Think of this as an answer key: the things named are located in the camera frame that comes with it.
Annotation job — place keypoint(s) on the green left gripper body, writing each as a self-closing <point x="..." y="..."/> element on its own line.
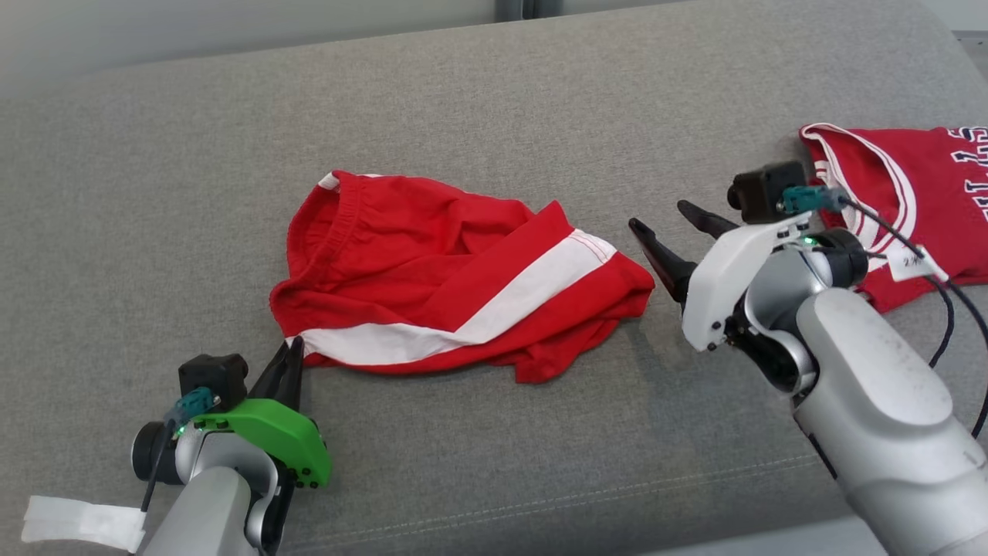
<point x="278" y="432"/>

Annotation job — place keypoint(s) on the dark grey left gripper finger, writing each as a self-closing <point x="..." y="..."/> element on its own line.
<point x="297" y="371"/>
<point x="276" y="374"/>

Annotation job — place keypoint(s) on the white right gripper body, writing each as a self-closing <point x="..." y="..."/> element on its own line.
<point x="718" y="286"/>

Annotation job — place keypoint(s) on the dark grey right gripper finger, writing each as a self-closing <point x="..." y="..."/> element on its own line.
<point x="668" y="262"/>
<point x="710" y="220"/>

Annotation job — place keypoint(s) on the red white-striped shorts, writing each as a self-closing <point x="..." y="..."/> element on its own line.
<point x="432" y="255"/>

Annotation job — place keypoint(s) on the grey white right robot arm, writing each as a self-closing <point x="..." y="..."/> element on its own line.
<point x="872" y="401"/>

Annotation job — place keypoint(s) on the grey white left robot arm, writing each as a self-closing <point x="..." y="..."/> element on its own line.
<point x="208" y="510"/>

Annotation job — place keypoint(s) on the red white-lettered jersey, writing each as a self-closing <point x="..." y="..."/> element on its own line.
<point x="926" y="193"/>

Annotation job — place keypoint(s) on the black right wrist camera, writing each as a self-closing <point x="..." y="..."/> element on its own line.
<point x="760" y="189"/>

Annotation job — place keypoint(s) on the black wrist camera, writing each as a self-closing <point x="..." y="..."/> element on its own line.
<point x="760" y="189"/>
<point x="212" y="374"/>

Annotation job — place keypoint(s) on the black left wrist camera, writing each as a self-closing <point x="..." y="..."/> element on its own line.
<point x="212" y="374"/>

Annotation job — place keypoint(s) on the teal left camera connector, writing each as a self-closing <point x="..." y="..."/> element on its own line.
<point x="193" y="403"/>

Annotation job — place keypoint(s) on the teal camera connector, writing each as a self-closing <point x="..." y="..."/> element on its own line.
<point x="193" y="403"/>
<point x="810" y="199"/>

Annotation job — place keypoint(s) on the teal right camera connector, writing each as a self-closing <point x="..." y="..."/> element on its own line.
<point x="810" y="199"/>

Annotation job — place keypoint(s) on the grey metal frame post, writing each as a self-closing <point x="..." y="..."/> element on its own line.
<point x="525" y="8"/>

